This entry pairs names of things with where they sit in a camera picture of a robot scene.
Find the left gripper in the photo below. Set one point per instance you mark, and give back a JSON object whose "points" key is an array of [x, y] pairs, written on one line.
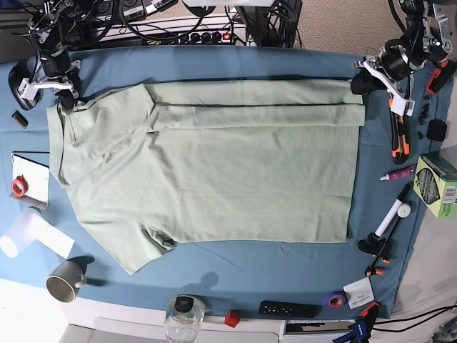
{"points": [[371, 73]]}

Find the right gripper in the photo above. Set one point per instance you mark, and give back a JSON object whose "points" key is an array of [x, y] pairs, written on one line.
{"points": [[67, 87]]}

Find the light green T-shirt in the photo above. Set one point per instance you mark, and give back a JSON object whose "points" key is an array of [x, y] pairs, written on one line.
{"points": [[153, 165]]}

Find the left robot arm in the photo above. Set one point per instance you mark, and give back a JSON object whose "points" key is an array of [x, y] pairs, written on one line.
{"points": [[426, 37]]}

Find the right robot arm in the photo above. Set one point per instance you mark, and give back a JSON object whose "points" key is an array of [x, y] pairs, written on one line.
{"points": [[54, 69]]}

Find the black computer mouse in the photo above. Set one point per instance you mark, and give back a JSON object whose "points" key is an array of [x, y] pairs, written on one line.
{"points": [[15, 77]]}

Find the white notebook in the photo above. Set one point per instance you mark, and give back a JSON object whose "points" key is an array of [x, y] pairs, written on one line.
{"points": [[36, 175]]}

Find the orange black utility knife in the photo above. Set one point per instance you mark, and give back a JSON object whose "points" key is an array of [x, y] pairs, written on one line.
{"points": [[400, 147]]}

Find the orange black clamp top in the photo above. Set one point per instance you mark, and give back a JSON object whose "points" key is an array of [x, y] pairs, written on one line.
{"points": [[442, 73]]}

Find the black square box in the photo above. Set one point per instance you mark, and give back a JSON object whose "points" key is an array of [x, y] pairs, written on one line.
{"points": [[436, 130]]}

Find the purple glue tube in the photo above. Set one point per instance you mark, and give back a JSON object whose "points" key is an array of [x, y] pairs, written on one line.
{"points": [[399, 173]]}

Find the red tape roll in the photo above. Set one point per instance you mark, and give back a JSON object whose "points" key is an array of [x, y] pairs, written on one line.
{"points": [[19, 186]]}

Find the white black marker pen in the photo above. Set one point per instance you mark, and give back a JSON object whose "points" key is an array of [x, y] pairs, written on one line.
{"points": [[392, 212]]}

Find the green cardboard box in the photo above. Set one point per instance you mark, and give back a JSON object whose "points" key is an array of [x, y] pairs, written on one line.
{"points": [[435, 184]]}

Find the small white round cap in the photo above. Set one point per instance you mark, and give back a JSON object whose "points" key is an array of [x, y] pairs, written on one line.
{"points": [[404, 210]]}

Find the blue table cloth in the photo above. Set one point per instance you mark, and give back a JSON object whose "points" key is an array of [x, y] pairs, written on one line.
{"points": [[229, 275]]}

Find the white power strip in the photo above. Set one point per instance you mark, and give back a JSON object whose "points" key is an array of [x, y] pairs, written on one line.
{"points": [[217, 29]]}

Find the black orange bar clamp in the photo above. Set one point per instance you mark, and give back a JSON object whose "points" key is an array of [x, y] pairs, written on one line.
{"points": [[379, 249]]}

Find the grey ceramic mug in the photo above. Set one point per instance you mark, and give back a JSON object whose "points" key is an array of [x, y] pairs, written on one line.
{"points": [[64, 283]]}

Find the white paper card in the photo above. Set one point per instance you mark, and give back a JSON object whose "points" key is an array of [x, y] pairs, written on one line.
{"points": [[359, 293]]}

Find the purple tape roll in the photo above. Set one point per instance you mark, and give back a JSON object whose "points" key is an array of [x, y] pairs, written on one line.
{"points": [[335, 299]]}

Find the black remote control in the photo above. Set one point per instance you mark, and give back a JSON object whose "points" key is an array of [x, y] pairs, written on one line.
{"points": [[285, 309]]}

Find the clear glass jar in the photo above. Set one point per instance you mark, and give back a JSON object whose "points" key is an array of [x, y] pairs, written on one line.
{"points": [[184, 316]]}

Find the blue orange clamp bottom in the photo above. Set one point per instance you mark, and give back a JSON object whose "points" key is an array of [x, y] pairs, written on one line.
{"points": [[361, 330]]}

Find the small red cube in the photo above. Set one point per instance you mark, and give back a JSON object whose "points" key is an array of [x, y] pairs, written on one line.
{"points": [[232, 319]]}

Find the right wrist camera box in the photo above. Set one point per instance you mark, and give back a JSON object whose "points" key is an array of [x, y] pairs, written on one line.
{"points": [[28, 89]]}

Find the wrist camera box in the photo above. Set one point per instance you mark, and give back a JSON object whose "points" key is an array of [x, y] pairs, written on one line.
{"points": [[28, 89], [402, 106]]}

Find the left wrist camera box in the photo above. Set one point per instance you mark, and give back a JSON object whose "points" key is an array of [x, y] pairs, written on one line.
{"points": [[402, 106]]}

